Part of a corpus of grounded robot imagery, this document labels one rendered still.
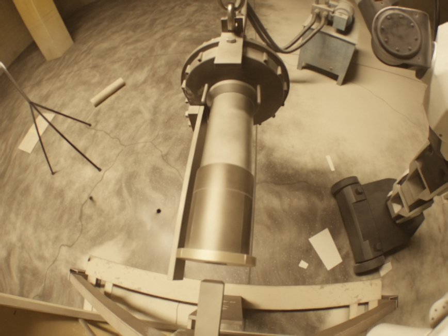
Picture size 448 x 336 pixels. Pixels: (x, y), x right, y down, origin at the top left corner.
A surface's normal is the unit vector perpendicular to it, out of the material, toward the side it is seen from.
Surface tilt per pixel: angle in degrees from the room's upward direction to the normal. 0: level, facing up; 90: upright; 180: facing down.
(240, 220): 40
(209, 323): 0
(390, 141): 0
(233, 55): 0
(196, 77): 77
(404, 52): 61
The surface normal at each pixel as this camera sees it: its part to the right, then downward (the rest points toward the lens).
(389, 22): -0.60, 0.37
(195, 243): -0.53, -0.45
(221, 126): -0.30, -0.48
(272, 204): -0.07, -0.48
